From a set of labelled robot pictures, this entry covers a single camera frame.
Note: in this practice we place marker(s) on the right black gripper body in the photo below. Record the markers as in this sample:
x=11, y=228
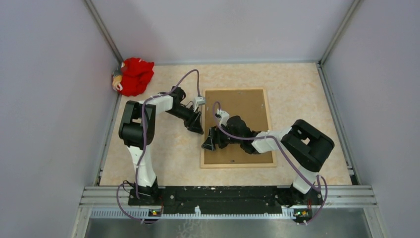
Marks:
x=224, y=140

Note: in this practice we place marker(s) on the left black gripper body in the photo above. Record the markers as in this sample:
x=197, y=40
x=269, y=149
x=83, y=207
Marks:
x=185, y=114

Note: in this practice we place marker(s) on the brown frame backing board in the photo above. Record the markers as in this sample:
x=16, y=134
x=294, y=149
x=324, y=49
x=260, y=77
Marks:
x=239, y=105

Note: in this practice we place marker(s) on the wooden picture frame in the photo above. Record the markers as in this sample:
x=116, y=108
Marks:
x=236, y=164

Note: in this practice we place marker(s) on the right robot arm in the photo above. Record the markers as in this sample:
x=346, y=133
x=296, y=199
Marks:
x=307, y=145

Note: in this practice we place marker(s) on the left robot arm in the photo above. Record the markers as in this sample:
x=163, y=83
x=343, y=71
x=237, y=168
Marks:
x=137, y=130

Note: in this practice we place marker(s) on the red crumpled cloth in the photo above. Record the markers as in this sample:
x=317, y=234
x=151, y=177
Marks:
x=132, y=76

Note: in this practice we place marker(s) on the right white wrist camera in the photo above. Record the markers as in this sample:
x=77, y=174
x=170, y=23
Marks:
x=222, y=117

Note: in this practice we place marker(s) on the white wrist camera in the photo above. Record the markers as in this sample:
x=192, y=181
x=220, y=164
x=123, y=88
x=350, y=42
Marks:
x=198, y=101
x=222, y=117

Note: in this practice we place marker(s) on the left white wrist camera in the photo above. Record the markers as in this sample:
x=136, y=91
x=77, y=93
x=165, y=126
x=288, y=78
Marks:
x=198, y=101

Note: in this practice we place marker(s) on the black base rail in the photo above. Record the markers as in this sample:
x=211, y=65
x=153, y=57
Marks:
x=225, y=200

